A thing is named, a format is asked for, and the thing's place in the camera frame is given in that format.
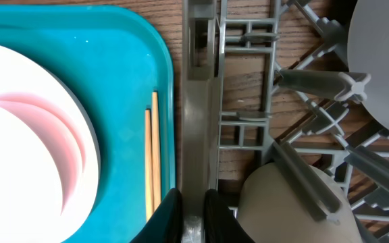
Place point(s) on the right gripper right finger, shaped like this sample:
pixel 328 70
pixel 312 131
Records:
pixel 219 223

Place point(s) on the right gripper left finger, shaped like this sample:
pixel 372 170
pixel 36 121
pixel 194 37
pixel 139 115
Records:
pixel 166 223

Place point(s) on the wooden chopstick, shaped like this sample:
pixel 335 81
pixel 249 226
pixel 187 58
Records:
pixel 156 150
pixel 148 167

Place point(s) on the cream cup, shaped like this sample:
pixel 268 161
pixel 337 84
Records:
pixel 270 211

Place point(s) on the grey dish rack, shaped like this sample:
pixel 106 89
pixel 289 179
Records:
pixel 232 109

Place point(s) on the grey bowl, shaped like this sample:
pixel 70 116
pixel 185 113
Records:
pixel 368 52

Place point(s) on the small pink plate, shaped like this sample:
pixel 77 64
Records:
pixel 40 167

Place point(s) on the large pink plate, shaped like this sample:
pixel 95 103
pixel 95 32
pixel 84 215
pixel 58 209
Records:
pixel 23 80

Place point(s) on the teal serving tray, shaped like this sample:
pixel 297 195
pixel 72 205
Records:
pixel 113 60

